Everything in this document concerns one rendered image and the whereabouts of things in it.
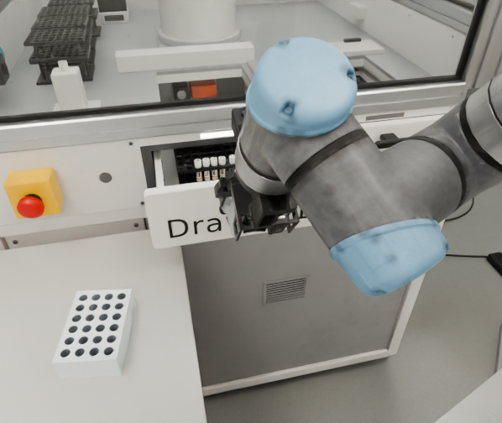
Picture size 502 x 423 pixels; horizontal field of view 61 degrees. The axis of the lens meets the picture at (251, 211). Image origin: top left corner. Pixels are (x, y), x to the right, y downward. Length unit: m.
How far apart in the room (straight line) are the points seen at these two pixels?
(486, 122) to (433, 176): 0.06
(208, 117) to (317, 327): 0.74
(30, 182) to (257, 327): 0.70
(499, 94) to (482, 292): 1.62
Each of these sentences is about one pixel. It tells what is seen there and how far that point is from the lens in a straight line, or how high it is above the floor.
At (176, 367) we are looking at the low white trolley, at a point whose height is 0.76.
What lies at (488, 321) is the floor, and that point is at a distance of 1.86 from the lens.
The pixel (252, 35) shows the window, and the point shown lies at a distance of 0.74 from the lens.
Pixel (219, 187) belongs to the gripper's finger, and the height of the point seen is 0.99.
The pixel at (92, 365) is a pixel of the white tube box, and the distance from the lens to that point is 0.64.
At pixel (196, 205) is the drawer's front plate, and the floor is 0.90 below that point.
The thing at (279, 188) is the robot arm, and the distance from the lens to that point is 0.40.
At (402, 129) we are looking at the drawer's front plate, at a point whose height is 0.91.
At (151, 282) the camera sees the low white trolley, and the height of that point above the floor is 0.76.
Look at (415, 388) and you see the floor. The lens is 1.58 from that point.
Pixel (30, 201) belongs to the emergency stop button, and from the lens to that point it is 0.76.
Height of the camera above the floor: 1.30
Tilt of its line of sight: 38 degrees down
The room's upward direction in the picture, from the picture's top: straight up
